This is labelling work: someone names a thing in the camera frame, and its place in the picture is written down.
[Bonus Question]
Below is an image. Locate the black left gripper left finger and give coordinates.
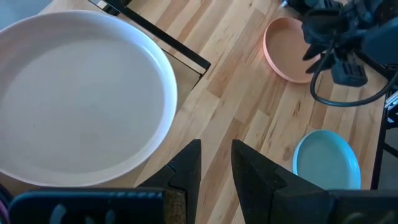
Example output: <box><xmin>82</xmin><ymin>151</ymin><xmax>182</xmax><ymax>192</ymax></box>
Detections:
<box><xmin>9</xmin><ymin>139</ymin><xmax>202</xmax><ymax>224</ymax></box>

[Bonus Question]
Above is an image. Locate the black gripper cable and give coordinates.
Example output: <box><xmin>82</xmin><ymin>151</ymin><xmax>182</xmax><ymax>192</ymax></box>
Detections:
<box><xmin>310</xmin><ymin>40</ymin><xmax>398</xmax><ymax>108</ymax></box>

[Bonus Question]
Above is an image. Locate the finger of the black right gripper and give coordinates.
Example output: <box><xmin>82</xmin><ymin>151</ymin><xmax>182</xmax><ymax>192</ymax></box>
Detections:
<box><xmin>302</xmin><ymin>45</ymin><xmax>326</xmax><ymax>61</ymax></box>
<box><xmin>306</xmin><ymin>55</ymin><xmax>336</xmax><ymax>74</ymax></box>

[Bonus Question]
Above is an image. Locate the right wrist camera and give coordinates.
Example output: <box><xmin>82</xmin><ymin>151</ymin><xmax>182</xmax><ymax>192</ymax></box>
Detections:
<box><xmin>331</xmin><ymin>60</ymin><xmax>368</xmax><ymax>88</ymax></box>

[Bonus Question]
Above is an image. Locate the silver frame bracket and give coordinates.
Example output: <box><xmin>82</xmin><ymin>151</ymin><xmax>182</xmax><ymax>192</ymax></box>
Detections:
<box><xmin>384</xmin><ymin>90</ymin><xmax>398</xmax><ymax>110</ymax></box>

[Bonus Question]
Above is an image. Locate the beige plate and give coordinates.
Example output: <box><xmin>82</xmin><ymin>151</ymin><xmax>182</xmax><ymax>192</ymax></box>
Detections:
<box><xmin>0</xmin><ymin>9</ymin><xmax>178</xmax><ymax>187</ymax></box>

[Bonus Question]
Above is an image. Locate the purple plate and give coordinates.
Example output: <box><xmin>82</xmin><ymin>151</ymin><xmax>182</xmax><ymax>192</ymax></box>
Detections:
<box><xmin>0</xmin><ymin>198</ymin><xmax>9</xmax><ymax>224</ymax></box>

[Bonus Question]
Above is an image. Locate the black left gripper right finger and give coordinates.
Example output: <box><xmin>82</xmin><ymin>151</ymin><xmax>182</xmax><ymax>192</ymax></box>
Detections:
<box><xmin>231</xmin><ymin>139</ymin><xmax>398</xmax><ymax>224</ymax></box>

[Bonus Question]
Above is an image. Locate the black table frame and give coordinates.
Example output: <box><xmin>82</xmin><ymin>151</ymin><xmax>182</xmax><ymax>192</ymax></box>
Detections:
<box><xmin>369</xmin><ymin>55</ymin><xmax>398</xmax><ymax>190</ymax></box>

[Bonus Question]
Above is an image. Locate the sage green plate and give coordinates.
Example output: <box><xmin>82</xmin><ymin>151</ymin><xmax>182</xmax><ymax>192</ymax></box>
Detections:
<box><xmin>292</xmin><ymin>129</ymin><xmax>362</xmax><ymax>190</ymax></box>

